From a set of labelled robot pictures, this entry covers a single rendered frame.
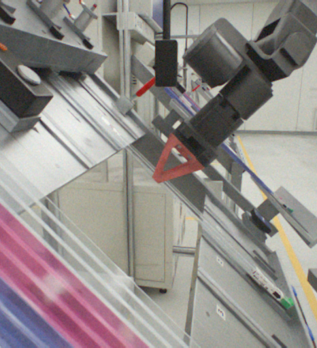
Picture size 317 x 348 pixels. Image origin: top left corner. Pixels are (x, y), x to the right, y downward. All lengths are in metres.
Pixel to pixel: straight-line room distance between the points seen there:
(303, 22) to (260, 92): 0.11
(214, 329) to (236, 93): 0.28
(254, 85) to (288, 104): 7.80
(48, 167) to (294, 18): 0.36
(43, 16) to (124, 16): 0.97
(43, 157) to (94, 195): 1.29
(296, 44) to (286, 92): 7.76
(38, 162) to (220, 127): 0.24
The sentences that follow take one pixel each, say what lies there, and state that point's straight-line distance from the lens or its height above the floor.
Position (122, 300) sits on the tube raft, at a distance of 0.25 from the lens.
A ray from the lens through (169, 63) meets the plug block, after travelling 0.33.
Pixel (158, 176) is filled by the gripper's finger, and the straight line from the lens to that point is 0.47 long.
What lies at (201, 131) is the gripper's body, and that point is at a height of 1.01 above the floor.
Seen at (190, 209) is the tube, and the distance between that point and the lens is 0.49.
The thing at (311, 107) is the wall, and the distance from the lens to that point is 8.36.
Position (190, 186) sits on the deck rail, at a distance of 0.67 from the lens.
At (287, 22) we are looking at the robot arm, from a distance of 0.48.
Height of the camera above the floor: 1.07
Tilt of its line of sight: 15 degrees down
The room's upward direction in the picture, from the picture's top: straight up
